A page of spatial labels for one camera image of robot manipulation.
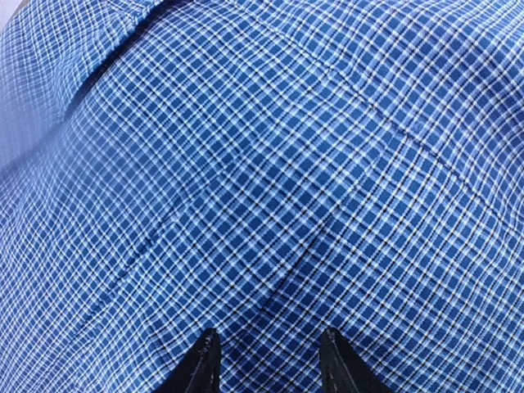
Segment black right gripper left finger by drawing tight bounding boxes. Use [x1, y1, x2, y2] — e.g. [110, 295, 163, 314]
[154, 327, 222, 393]

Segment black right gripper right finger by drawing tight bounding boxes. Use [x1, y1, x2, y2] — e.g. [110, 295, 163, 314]
[319, 327, 392, 393]

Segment blue checked long sleeve shirt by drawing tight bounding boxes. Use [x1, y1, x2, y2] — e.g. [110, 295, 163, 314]
[1, 1, 523, 392]

